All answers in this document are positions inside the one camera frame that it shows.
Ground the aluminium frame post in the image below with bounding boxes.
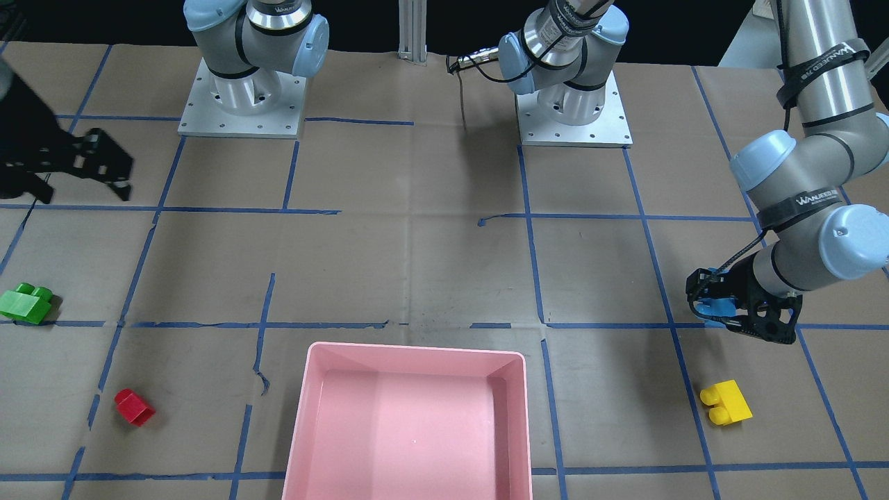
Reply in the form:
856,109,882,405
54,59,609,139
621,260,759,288
397,0,428,66

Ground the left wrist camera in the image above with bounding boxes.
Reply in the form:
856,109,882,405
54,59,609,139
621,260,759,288
685,268,725,303

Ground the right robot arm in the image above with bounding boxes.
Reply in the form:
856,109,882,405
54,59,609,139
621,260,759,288
1,1,329,203

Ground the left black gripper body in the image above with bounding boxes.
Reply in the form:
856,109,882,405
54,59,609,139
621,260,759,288
725,257,782,327

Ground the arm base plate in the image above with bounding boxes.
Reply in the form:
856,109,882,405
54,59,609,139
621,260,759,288
515,72,634,148
178,60,309,140

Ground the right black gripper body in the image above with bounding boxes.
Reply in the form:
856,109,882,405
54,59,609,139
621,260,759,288
1,62,74,199

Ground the red toy block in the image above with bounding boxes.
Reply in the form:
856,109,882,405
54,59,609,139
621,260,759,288
114,388,156,427

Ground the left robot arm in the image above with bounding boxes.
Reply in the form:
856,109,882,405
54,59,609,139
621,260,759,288
497,1,888,344

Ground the pink plastic box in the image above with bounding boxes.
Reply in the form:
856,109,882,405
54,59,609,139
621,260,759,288
282,342,533,499

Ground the yellow toy block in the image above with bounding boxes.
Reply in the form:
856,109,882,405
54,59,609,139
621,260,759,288
699,380,753,425

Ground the green toy block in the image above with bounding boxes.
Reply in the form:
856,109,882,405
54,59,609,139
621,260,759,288
1,282,54,325

